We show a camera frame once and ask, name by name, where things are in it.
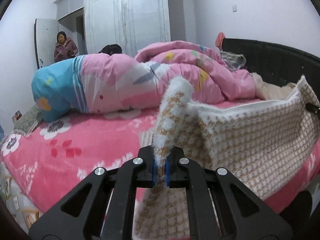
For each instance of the white open door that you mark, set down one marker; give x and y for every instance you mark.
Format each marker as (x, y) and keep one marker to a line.
(45, 31)

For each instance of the beige white houndstooth garment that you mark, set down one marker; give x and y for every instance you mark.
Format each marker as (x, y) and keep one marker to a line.
(264, 144)

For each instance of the cream ribbed knit cardigan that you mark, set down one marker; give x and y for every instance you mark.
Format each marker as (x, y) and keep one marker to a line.
(268, 91)

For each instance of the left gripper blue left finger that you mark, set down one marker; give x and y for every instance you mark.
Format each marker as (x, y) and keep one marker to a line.
(101, 206)

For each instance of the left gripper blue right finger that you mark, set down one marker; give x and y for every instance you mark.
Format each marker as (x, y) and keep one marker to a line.
(219, 205)

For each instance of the pink floral duvet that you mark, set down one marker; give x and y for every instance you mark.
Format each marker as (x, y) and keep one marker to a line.
(102, 83)

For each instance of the grey patterned pillow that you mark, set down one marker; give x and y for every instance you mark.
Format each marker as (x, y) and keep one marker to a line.
(28, 122)

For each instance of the black bed headboard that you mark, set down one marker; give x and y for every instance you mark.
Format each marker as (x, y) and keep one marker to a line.
(275, 63)

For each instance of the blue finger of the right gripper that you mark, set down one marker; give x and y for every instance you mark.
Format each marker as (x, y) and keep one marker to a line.
(313, 109)

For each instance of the white wardrobe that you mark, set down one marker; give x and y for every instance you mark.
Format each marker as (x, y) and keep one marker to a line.
(132, 24)

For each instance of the woman in maroon jacket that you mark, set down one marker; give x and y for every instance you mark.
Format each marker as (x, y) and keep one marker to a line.
(65, 47)

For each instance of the dark haired person behind duvet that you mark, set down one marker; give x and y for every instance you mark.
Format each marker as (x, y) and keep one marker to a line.
(111, 49)

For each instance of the pink flower fleece blanket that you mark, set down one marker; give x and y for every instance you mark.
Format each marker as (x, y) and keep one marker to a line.
(39, 169)

